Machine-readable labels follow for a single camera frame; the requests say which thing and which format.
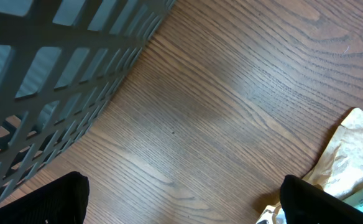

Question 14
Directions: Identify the grey plastic mesh basket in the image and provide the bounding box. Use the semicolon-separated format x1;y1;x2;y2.
0;0;175;203

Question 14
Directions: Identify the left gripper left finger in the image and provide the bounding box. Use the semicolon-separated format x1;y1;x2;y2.
0;171;90;224

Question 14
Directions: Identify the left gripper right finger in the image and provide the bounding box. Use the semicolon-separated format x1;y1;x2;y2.
280;175;363;224

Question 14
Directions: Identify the brown snack packet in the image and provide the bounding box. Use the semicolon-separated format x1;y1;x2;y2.
257;108;363;223

